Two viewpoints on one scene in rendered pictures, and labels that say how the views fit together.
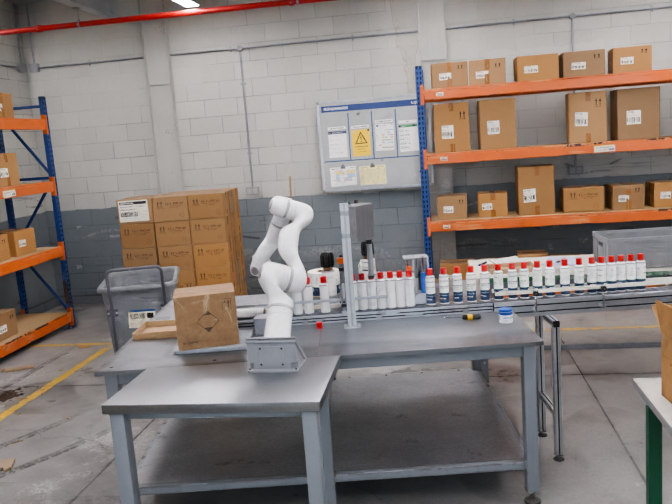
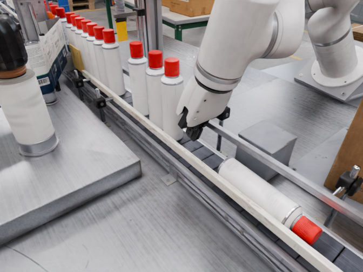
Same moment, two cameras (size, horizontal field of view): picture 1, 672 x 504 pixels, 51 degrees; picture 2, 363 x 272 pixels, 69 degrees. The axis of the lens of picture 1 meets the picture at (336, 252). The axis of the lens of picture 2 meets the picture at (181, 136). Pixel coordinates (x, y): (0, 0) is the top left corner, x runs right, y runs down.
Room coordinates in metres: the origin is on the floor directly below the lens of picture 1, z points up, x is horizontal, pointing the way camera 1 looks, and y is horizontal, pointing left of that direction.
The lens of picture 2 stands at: (4.15, 0.68, 1.28)
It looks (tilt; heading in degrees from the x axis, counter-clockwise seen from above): 36 degrees down; 231
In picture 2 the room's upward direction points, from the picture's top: straight up
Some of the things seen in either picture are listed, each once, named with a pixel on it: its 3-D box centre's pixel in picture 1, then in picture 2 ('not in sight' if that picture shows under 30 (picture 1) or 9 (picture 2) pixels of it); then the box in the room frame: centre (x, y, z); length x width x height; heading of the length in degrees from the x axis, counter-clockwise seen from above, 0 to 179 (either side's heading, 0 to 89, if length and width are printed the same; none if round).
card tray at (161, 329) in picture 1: (166, 328); not in sight; (3.83, 0.98, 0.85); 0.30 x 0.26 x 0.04; 89
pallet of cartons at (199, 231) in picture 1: (186, 258); not in sight; (7.44, 1.59, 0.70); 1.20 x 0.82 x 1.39; 87
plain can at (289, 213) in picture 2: (246, 313); (264, 197); (3.83, 0.52, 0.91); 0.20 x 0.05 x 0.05; 87
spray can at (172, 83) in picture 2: (296, 296); (172, 101); (3.82, 0.23, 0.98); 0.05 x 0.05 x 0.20
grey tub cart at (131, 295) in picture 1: (144, 314); not in sight; (5.88, 1.67, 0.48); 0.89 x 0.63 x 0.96; 10
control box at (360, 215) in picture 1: (357, 222); not in sight; (3.73, -0.12, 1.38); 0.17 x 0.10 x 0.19; 144
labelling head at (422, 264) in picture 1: (416, 279); (45, 34); (3.90, -0.44, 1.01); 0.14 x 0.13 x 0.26; 89
